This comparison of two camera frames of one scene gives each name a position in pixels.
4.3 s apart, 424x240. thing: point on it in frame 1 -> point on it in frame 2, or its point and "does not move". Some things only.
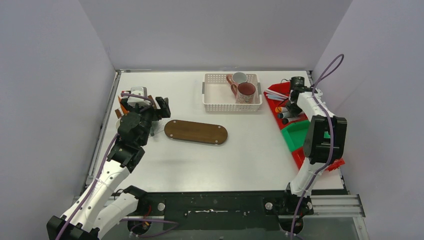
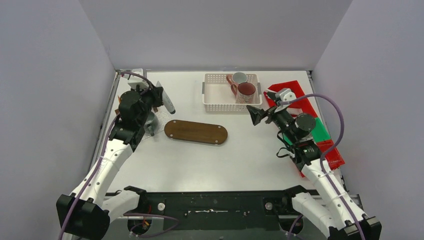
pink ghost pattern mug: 244,92 does not move
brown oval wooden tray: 195,132 does not move
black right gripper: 293,111 -> 258,113
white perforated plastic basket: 218,97 does not move
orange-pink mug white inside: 237,78 does not move
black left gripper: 149,110 -> 157,96
